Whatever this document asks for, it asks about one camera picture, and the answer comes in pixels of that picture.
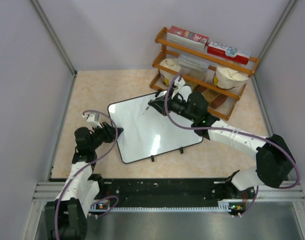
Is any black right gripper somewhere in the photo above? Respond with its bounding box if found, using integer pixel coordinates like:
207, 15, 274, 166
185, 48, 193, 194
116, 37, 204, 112
149, 88, 197, 123

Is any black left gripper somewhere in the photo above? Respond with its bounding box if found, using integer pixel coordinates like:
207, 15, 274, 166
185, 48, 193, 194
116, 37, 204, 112
89, 121, 124, 151

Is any white whiteboard black frame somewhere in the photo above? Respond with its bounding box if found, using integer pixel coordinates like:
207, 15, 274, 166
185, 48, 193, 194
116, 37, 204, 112
107, 93, 203, 164

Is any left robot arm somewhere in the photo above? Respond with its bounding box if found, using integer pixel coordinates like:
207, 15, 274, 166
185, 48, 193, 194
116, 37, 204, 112
44, 122, 124, 240

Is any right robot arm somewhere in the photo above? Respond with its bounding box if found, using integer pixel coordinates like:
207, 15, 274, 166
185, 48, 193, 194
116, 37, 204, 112
148, 92, 295, 198

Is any white paper bag left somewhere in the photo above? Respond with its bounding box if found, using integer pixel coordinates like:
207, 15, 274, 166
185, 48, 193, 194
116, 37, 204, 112
159, 57, 181, 86

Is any white paper bag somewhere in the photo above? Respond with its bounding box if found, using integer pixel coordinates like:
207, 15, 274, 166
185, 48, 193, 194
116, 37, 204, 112
213, 65, 249, 90
159, 57, 181, 86

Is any clear plastic box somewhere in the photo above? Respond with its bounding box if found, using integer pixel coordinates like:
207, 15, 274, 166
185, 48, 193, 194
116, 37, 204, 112
177, 54, 209, 78

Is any brown scouring pad pack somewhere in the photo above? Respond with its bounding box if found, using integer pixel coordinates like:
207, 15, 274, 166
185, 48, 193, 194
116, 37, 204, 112
192, 85, 228, 109

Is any orange wooden shelf rack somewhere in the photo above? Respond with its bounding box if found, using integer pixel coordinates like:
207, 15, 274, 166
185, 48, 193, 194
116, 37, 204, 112
149, 27, 260, 120

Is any red white box left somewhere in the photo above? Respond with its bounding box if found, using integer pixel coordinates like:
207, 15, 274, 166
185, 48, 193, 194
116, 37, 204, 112
166, 26, 209, 52

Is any red white box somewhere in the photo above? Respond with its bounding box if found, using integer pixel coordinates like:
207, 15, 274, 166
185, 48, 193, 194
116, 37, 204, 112
207, 41, 251, 65
166, 26, 209, 52

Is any white paper bag right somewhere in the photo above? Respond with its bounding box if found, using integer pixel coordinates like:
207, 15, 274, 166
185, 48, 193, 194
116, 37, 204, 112
213, 65, 249, 90

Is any red white box right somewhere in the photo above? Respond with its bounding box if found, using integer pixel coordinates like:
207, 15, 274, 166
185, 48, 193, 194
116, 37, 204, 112
207, 41, 251, 65

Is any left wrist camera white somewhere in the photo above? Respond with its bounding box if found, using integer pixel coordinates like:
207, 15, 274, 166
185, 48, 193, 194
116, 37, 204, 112
82, 112, 101, 128

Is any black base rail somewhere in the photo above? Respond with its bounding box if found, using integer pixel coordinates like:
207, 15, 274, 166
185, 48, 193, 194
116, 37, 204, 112
94, 177, 257, 208

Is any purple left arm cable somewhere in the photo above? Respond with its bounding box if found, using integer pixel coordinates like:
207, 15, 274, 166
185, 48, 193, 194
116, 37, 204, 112
53, 109, 120, 240

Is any grey cable duct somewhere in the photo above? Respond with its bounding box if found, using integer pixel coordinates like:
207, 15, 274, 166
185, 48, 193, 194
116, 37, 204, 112
43, 199, 246, 213

